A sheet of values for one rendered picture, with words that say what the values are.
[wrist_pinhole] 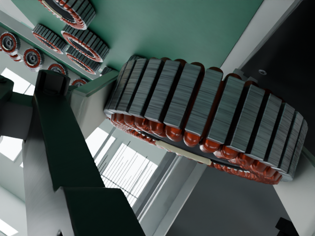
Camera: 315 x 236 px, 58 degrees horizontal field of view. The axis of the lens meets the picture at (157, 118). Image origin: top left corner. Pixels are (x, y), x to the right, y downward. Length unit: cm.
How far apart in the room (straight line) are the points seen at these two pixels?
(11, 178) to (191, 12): 722
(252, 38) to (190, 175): 16
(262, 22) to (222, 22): 5
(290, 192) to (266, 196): 34
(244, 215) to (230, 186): 5
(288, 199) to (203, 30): 24
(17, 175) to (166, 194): 712
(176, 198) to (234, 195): 20
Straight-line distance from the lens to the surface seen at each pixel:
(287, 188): 18
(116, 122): 15
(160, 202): 32
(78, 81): 154
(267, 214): 52
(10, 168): 747
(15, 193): 743
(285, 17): 24
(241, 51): 36
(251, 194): 51
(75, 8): 49
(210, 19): 33
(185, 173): 32
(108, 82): 15
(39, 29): 96
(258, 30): 31
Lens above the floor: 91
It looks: 7 degrees down
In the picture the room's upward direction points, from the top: 147 degrees counter-clockwise
